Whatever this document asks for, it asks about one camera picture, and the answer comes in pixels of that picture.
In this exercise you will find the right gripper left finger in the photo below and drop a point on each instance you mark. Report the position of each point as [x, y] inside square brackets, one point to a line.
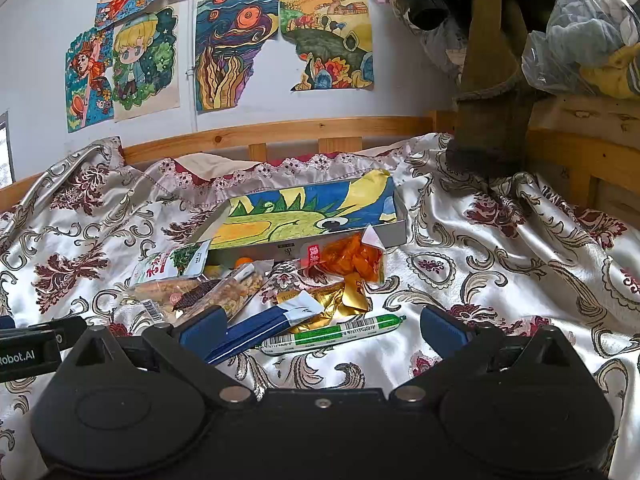
[183, 350]

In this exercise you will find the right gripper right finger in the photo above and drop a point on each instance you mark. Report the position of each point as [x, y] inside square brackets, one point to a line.
[465, 351]

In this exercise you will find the clear mixed nuts bag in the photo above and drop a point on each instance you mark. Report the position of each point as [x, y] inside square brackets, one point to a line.
[177, 300]

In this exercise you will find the blue snack stick packet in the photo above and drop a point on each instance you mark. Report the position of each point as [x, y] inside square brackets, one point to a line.
[249, 333]

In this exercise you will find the white green pickle packet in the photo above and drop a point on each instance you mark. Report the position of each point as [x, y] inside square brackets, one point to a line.
[186, 261]

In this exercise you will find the small orange tangerine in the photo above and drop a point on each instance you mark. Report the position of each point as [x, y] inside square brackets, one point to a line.
[243, 260]

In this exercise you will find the gold foil snack wrapper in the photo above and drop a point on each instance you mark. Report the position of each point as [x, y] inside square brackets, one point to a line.
[339, 301]

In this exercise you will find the orange foil snack bag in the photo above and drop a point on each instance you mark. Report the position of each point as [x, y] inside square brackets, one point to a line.
[360, 253]

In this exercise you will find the floral satin bedspread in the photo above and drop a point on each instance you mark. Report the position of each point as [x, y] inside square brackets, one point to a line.
[589, 292]

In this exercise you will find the beige pillow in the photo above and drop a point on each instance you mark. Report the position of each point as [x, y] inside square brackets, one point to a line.
[210, 166]

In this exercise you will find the olive brown hanging garment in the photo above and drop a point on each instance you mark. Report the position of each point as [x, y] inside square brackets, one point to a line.
[495, 100]

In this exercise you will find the red-haired girl drawing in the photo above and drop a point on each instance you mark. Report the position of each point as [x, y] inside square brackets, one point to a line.
[88, 93]

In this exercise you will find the blond child drawing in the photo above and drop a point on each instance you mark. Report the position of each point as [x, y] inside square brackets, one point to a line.
[145, 64]

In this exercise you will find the patterned hanging cloth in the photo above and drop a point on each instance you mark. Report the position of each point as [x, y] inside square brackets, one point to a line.
[445, 46]

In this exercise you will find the swirly night sky drawing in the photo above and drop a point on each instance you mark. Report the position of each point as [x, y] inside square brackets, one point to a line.
[229, 34]

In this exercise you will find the landscape field drawing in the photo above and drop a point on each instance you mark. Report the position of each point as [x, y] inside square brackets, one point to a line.
[333, 38]

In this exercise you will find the clear plastic bag with clothes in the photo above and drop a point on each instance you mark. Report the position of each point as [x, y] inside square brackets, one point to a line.
[589, 47]

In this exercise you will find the window frame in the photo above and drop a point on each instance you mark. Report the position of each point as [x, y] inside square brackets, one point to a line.
[6, 160]

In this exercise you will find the wooden bed frame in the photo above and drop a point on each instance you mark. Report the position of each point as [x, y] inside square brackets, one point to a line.
[578, 152]

